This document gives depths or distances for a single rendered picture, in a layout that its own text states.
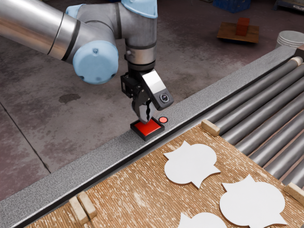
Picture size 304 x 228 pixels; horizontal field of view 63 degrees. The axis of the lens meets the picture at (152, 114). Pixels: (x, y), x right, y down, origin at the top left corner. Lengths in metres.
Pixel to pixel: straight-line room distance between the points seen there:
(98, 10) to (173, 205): 0.44
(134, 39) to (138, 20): 0.04
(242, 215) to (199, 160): 0.16
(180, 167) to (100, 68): 0.33
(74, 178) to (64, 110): 1.72
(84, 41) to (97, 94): 2.04
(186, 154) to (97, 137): 1.44
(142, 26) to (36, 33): 0.23
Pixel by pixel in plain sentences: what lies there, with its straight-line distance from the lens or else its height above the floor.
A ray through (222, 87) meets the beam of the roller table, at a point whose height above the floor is 0.91.
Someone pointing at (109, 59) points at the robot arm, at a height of 1.25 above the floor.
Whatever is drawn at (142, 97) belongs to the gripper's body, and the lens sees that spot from 0.65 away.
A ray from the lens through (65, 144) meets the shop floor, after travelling 2.05.
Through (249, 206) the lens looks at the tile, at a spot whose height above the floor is 0.95.
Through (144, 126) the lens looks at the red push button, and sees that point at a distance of 0.75.
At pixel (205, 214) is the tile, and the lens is 0.58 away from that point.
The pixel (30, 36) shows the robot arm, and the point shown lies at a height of 1.29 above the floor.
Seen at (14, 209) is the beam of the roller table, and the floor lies 0.91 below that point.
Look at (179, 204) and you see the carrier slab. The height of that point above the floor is 0.94.
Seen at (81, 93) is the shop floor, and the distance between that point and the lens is 2.52.
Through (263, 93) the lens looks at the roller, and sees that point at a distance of 0.97.
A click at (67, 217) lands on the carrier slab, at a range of 0.60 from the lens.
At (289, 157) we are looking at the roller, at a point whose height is 0.92.
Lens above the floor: 1.45
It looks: 42 degrees down
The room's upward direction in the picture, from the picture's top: straight up
